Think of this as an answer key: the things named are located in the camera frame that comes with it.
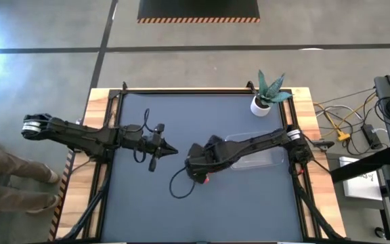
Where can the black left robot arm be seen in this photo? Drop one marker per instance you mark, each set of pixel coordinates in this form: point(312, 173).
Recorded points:
point(80, 135)

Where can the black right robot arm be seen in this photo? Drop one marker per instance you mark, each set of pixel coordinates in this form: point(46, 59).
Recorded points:
point(259, 141)

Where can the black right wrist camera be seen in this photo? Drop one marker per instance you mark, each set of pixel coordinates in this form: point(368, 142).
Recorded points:
point(195, 149)

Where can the hazard striped strip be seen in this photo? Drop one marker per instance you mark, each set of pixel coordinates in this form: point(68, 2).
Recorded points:
point(69, 162)

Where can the red measuring cup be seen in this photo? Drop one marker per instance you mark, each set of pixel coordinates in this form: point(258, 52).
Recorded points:
point(206, 179)

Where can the white paper box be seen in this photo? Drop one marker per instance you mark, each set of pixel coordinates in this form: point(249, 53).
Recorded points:
point(361, 189)

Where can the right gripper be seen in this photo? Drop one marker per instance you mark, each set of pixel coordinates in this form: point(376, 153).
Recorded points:
point(212, 156)

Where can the dark grey table mat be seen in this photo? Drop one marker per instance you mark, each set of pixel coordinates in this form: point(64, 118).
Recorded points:
point(181, 112)

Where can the black floor mat striped edge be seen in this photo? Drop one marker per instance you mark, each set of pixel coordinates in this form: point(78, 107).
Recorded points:
point(198, 8)

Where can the black aluminium table frame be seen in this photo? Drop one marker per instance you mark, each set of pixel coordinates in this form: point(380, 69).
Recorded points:
point(181, 91)

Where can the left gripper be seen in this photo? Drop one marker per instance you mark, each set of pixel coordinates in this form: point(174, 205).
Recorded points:
point(146, 144)

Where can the clear plastic basket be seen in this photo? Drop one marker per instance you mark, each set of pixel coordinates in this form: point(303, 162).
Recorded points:
point(266, 159)

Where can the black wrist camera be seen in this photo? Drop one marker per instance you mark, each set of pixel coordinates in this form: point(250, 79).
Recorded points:
point(195, 149)
point(159, 128)

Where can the black diagonal beam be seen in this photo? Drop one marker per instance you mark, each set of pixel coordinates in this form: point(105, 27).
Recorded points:
point(361, 166)

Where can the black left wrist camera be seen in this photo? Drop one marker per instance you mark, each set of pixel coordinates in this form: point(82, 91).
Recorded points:
point(159, 128)

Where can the black power adapter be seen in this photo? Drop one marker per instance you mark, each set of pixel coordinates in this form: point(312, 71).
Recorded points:
point(371, 135)

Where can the green plant in white pot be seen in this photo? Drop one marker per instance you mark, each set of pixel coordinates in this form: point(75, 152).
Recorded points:
point(262, 101)

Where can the person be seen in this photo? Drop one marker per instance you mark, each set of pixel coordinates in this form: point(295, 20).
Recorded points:
point(12, 166)

